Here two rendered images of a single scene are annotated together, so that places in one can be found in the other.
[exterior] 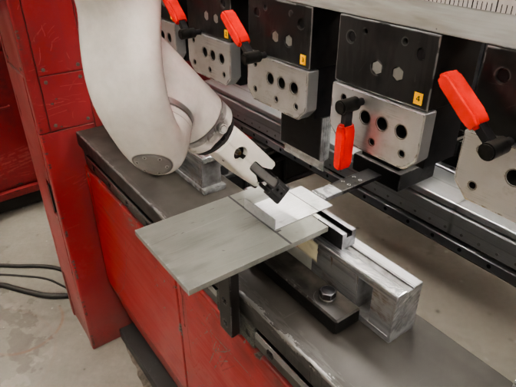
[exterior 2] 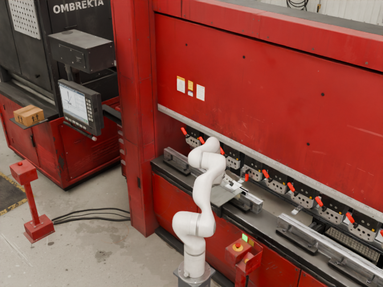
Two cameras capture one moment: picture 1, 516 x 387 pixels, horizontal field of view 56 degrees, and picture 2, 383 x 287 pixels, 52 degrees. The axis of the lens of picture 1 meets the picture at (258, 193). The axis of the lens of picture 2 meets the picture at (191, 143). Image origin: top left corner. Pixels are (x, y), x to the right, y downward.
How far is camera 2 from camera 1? 2.21 m
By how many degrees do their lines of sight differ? 7
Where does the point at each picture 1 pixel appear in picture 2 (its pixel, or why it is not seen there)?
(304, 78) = (237, 162)
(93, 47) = not seen: hidden behind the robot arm
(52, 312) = (122, 226)
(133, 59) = not seen: hidden behind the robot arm
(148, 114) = (219, 179)
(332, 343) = (245, 215)
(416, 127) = (259, 175)
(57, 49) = (148, 136)
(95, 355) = (147, 240)
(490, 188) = (271, 185)
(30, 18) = (143, 130)
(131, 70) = not seen: hidden behind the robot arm
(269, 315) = (231, 211)
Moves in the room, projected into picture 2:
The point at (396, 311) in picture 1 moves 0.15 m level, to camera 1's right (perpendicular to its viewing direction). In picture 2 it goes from (258, 207) to (277, 205)
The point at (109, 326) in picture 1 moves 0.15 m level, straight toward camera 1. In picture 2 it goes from (151, 228) to (158, 238)
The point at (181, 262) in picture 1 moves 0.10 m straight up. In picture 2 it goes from (214, 201) to (215, 189)
